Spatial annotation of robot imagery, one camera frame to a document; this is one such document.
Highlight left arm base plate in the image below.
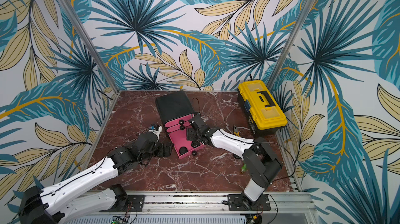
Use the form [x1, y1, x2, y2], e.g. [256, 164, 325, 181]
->
[101, 195, 145, 213]

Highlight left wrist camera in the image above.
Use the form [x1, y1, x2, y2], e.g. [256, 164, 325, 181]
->
[149, 124, 163, 138]

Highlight pink bottom drawer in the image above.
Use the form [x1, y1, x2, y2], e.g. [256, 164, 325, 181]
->
[168, 128, 205, 159]

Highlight black round earphone case top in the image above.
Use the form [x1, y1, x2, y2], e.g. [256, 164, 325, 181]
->
[191, 141, 202, 148]

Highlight yellow handled pliers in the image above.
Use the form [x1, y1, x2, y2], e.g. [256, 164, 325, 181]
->
[233, 125, 240, 137]

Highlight pink top drawer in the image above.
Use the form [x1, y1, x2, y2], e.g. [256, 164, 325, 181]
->
[165, 114, 194, 128]

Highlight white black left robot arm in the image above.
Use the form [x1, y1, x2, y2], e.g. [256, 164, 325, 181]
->
[18, 130, 174, 224]

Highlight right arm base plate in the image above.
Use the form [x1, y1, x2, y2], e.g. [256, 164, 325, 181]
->
[225, 194, 271, 211]

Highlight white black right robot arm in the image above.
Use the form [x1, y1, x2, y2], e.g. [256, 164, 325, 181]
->
[189, 114, 282, 206]

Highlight black pink drawer cabinet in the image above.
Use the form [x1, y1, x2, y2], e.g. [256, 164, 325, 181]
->
[155, 90, 195, 128]

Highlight green plastic bottle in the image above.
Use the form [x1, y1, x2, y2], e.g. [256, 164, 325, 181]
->
[241, 164, 247, 173]

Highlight yellow black toolbox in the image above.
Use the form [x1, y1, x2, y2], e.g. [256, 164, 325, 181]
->
[238, 80, 288, 138]

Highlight aluminium front rail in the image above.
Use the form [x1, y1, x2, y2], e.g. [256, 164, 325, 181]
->
[62, 191, 316, 216]

